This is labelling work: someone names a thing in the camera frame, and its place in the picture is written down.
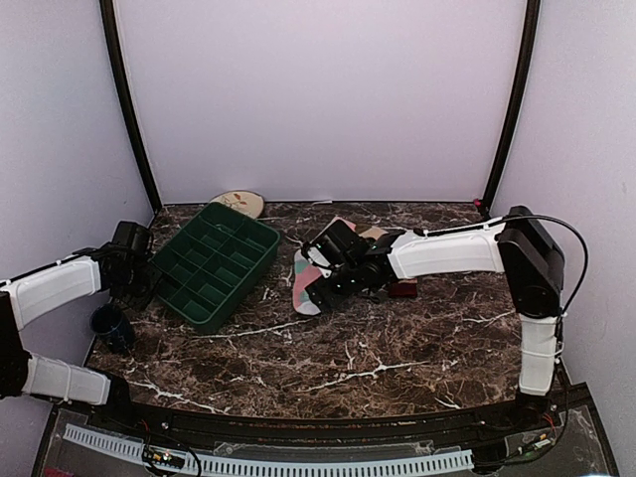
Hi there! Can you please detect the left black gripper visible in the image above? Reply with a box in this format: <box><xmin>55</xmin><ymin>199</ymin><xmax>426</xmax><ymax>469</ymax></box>
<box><xmin>113</xmin><ymin>259</ymin><xmax>162</xmax><ymax>312</ymax></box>

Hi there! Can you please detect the pink sock with green patches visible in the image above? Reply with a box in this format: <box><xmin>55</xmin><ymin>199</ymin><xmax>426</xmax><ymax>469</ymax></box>
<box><xmin>292</xmin><ymin>217</ymin><xmax>365</xmax><ymax>316</ymax></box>

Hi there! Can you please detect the green plastic divider tray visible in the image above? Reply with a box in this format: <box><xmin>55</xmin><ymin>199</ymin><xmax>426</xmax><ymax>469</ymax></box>
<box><xmin>150</xmin><ymin>203</ymin><xmax>280</xmax><ymax>335</ymax></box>

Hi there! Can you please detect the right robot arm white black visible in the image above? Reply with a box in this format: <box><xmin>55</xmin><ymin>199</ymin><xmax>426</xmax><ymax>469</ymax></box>
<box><xmin>300</xmin><ymin>206</ymin><xmax>571</xmax><ymax>431</ymax></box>

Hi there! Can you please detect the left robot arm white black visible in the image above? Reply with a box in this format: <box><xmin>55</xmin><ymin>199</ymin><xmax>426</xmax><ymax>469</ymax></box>
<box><xmin>1</xmin><ymin>221</ymin><xmax>161</xmax><ymax>433</ymax></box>

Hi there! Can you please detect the dark blue cup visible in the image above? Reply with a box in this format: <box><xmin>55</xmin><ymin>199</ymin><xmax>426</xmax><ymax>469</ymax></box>
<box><xmin>89</xmin><ymin>303</ymin><xmax>135</xmax><ymax>355</ymax></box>

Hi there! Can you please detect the striped beige brown sock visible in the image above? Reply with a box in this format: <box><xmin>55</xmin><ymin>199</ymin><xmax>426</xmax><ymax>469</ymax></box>
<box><xmin>354</xmin><ymin>224</ymin><xmax>417</xmax><ymax>298</ymax></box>

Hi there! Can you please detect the round embroidered plate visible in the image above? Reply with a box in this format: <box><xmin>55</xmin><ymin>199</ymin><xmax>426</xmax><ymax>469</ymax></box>
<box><xmin>211</xmin><ymin>190</ymin><xmax>264</xmax><ymax>220</ymax></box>

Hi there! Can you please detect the small green circuit board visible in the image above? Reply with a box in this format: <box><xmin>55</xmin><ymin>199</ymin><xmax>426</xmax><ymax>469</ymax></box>
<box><xmin>142</xmin><ymin>447</ymin><xmax>185</xmax><ymax>469</ymax></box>

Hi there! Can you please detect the black front table rail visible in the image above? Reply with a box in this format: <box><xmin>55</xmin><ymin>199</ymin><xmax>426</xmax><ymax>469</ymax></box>
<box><xmin>76</xmin><ymin>391</ymin><xmax>569</xmax><ymax>448</ymax></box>

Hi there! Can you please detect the black left frame post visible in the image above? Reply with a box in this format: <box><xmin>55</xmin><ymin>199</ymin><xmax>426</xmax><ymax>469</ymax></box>
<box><xmin>98</xmin><ymin>0</ymin><xmax>163</xmax><ymax>215</ymax></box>

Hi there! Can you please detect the black frame post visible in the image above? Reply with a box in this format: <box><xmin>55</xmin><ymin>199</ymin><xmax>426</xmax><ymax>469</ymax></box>
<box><xmin>480</xmin><ymin>0</ymin><xmax>542</xmax><ymax>216</ymax></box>
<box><xmin>98</xmin><ymin>0</ymin><xmax>163</xmax><ymax>215</ymax></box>

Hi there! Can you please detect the black right frame post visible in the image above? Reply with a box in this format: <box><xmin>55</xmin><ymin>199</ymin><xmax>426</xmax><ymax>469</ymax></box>
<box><xmin>480</xmin><ymin>0</ymin><xmax>542</xmax><ymax>216</ymax></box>

